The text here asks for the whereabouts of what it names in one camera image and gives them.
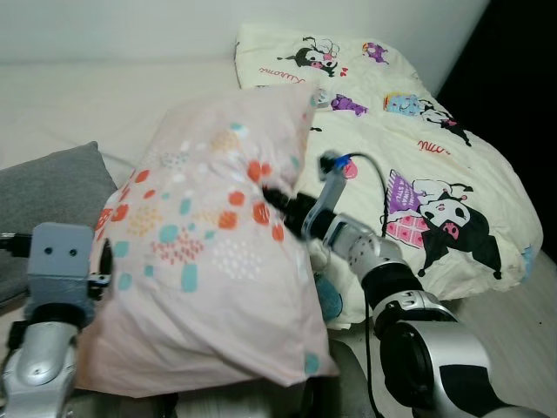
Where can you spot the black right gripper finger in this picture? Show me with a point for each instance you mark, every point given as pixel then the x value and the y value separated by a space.
pixel 273 193

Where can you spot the pink patterned pillow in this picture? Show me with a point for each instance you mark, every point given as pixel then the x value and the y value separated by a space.
pixel 200 287

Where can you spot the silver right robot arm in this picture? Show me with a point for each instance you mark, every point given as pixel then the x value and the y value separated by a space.
pixel 426 348

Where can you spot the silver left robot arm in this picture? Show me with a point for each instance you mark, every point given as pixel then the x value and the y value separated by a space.
pixel 39 366

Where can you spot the grey cushion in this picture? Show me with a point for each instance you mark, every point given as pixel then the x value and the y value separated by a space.
pixel 52 187

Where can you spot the cream cartoon print quilt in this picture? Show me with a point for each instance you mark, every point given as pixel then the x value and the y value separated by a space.
pixel 409 157

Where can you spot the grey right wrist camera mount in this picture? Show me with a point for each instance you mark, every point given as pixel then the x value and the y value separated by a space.
pixel 329 196

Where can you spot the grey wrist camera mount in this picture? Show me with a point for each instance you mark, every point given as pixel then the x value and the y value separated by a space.
pixel 59 257
pixel 329 196

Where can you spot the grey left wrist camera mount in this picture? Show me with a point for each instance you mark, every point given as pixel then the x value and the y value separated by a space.
pixel 59 257

